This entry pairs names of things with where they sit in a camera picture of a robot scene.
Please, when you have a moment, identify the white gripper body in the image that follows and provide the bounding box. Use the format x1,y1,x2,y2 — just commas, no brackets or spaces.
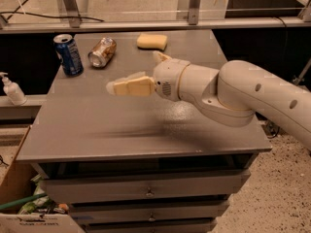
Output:
153,58,190,101

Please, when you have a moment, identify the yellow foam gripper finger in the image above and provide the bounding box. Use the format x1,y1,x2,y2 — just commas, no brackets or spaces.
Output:
153,50,171,65
106,72,156,97

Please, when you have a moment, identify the blue pepsi can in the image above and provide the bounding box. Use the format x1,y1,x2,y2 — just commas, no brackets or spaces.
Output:
53,34,84,77

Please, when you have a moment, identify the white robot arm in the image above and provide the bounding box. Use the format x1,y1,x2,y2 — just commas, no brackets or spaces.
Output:
106,51,311,149

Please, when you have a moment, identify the yellow sponge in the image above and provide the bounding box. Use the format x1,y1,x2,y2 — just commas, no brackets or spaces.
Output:
136,33,168,50

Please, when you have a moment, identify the grey drawer cabinet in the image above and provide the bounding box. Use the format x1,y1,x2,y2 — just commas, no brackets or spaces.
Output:
18,33,271,233

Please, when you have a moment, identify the white pump bottle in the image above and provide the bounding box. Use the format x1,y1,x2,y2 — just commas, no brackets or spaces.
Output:
0,72,26,106

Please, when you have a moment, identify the cardboard box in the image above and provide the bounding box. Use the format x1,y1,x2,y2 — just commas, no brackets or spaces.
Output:
0,124,85,233

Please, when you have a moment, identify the green stick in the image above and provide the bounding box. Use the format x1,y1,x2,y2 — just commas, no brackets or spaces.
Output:
0,193,47,211

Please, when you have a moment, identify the metal frame rail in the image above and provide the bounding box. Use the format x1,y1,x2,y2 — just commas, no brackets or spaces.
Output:
0,0,311,34

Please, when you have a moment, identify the black cable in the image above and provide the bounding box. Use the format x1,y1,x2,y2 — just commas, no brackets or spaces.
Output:
0,0,105,23

